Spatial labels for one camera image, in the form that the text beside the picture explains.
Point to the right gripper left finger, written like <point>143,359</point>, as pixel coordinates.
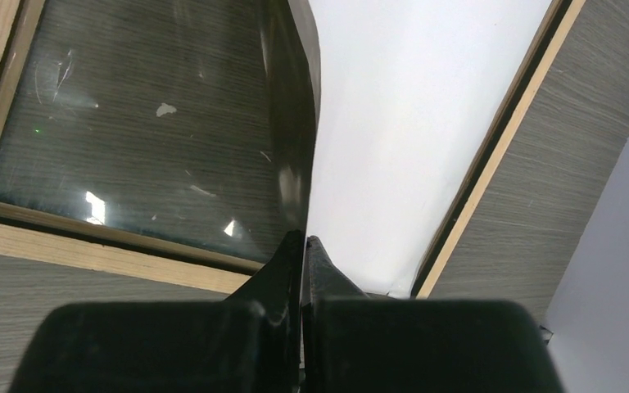
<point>248,342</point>

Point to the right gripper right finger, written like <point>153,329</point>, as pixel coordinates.
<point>358,343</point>

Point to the mountain landscape photo board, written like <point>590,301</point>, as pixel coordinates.
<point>379,108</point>

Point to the black wooden picture frame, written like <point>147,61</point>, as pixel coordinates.
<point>159,261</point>

